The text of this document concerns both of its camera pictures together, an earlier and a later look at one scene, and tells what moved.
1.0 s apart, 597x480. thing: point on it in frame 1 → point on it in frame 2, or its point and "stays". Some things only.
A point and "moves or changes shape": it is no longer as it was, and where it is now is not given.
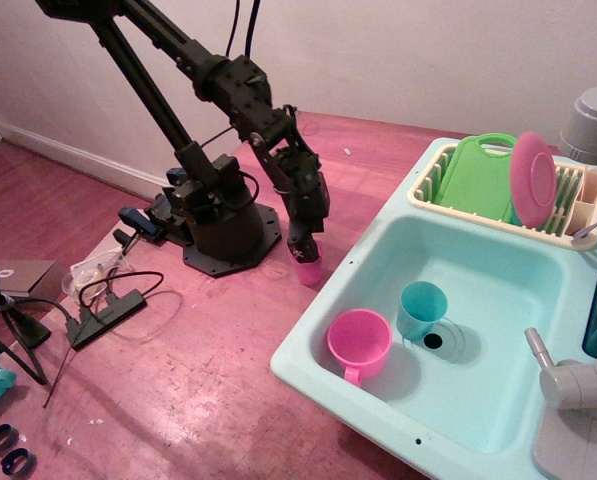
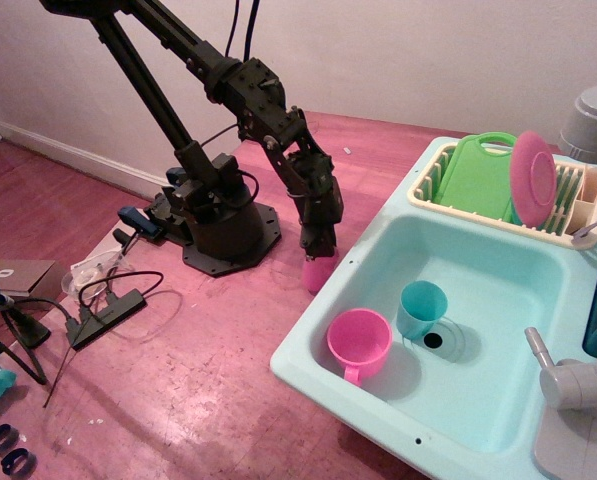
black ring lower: [29, 466] stays
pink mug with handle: [360, 339] stays
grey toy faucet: [570, 384] stays
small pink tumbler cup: [310, 272] moves or changes shape
